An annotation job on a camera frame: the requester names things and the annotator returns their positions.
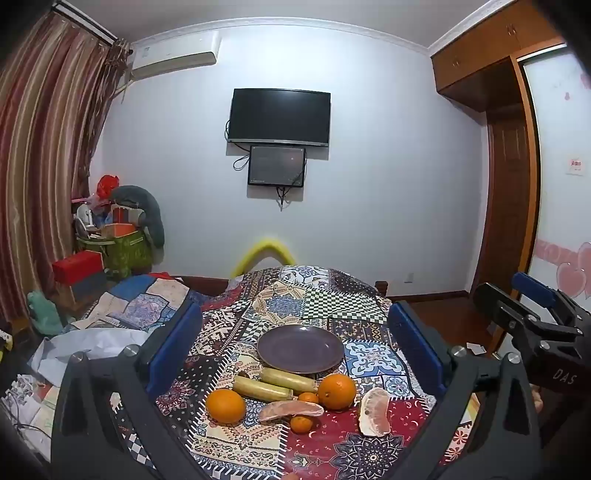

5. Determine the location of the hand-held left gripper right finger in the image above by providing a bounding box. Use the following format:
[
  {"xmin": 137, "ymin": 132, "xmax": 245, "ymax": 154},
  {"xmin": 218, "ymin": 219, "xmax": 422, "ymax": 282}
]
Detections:
[{"xmin": 387, "ymin": 299, "xmax": 542, "ymax": 480}]

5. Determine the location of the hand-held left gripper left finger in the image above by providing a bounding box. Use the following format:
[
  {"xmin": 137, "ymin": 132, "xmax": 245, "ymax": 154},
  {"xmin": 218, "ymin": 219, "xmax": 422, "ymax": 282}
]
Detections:
[{"xmin": 50, "ymin": 301, "xmax": 209, "ymax": 480}]

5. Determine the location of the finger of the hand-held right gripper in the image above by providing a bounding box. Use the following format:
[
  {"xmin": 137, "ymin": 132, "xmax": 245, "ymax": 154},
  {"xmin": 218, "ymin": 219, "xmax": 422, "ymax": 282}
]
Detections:
[
  {"xmin": 512, "ymin": 271, "xmax": 591, "ymax": 320},
  {"xmin": 472, "ymin": 281, "xmax": 583, "ymax": 346}
]

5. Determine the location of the large orange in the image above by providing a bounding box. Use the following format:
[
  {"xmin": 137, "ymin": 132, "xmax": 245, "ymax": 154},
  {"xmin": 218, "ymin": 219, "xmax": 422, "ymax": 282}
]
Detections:
[
  {"xmin": 318, "ymin": 373, "xmax": 358, "ymax": 411},
  {"xmin": 205, "ymin": 388, "xmax": 247, "ymax": 425}
]

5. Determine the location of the peeled pomelo segment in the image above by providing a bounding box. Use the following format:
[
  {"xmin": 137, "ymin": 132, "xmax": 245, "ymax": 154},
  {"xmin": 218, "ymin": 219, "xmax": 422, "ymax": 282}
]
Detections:
[
  {"xmin": 358, "ymin": 387, "xmax": 392, "ymax": 437},
  {"xmin": 257, "ymin": 400, "xmax": 325, "ymax": 424}
]

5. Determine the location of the yellow sugar cane piece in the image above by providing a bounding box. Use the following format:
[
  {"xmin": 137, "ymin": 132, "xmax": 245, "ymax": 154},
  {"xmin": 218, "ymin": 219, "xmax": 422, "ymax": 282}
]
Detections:
[
  {"xmin": 259, "ymin": 368, "xmax": 318, "ymax": 392},
  {"xmin": 232, "ymin": 376, "xmax": 295, "ymax": 401}
]

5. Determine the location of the dark purple plate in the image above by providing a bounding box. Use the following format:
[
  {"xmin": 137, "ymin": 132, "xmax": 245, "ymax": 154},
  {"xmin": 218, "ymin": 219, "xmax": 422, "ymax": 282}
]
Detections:
[{"xmin": 256, "ymin": 324, "xmax": 345, "ymax": 376}]

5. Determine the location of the wooden door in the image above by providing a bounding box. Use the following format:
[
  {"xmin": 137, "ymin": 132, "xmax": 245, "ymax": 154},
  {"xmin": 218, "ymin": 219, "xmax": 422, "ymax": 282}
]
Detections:
[{"xmin": 485, "ymin": 105, "xmax": 533, "ymax": 296}]

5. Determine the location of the light blue cloth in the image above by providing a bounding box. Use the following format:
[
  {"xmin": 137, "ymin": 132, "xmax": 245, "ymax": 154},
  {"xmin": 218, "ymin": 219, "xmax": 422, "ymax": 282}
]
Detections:
[{"xmin": 28, "ymin": 323, "xmax": 153, "ymax": 384}]

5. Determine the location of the green storage box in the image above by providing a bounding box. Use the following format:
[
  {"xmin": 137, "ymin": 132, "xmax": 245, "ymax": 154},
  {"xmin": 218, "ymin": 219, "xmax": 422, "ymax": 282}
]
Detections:
[{"xmin": 76, "ymin": 231, "xmax": 153, "ymax": 280}]

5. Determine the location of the red box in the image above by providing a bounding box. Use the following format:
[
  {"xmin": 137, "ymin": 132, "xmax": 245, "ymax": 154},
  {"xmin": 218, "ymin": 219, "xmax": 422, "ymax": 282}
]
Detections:
[{"xmin": 52, "ymin": 250, "xmax": 105, "ymax": 287}]

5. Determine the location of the yellow curved chair back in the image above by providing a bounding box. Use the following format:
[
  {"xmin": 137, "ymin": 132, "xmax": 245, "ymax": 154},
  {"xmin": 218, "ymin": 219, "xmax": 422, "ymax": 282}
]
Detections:
[{"xmin": 229, "ymin": 236, "xmax": 297, "ymax": 280}]

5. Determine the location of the patchwork printed blanket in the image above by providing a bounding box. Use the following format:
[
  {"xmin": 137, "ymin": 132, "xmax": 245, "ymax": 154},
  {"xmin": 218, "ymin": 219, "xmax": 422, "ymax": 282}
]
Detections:
[{"xmin": 83, "ymin": 264, "xmax": 481, "ymax": 480}]

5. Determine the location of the teal cloth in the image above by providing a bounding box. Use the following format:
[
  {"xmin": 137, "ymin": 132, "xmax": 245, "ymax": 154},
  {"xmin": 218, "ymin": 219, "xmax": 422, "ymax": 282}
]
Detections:
[{"xmin": 27, "ymin": 291, "xmax": 70, "ymax": 337}]

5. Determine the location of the red plastic bag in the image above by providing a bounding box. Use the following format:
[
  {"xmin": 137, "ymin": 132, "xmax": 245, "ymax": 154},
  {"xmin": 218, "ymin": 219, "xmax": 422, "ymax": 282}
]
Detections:
[{"xmin": 96, "ymin": 174, "xmax": 121, "ymax": 197}]

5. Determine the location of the wooden wardrobe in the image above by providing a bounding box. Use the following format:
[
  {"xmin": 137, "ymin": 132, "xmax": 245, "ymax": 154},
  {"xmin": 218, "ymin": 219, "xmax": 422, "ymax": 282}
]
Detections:
[{"xmin": 429, "ymin": 0, "xmax": 591, "ymax": 324}]

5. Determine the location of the striped brown curtain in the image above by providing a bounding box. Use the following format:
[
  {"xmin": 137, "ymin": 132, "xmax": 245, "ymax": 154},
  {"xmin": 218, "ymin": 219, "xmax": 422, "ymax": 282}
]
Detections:
[{"xmin": 0, "ymin": 7, "xmax": 132, "ymax": 324}]

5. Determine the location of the white air conditioner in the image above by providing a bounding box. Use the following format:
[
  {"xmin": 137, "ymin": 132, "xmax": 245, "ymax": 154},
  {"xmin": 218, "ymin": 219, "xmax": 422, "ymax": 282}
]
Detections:
[{"xmin": 130, "ymin": 34, "xmax": 222, "ymax": 80}]

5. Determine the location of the dark wooden bed frame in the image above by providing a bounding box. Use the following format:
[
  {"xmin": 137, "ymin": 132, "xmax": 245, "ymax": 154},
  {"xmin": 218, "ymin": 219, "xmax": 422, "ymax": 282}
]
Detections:
[{"xmin": 173, "ymin": 274, "xmax": 389, "ymax": 298}]

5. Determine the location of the black television cable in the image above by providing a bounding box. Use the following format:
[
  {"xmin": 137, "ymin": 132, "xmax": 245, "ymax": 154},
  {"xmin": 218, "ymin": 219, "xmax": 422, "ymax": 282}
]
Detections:
[{"xmin": 225, "ymin": 119, "xmax": 252, "ymax": 171}]

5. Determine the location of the small black wall monitor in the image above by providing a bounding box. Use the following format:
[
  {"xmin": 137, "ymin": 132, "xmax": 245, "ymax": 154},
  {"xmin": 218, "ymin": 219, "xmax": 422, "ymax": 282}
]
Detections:
[{"xmin": 247, "ymin": 144, "xmax": 308, "ymax": 188}]

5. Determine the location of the black wall television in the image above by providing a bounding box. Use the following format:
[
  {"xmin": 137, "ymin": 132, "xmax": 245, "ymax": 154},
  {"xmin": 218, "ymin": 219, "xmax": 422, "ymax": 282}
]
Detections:
[{"xmin": 227, "ymin": 88, "xmax": 332, "ymax": 148}]

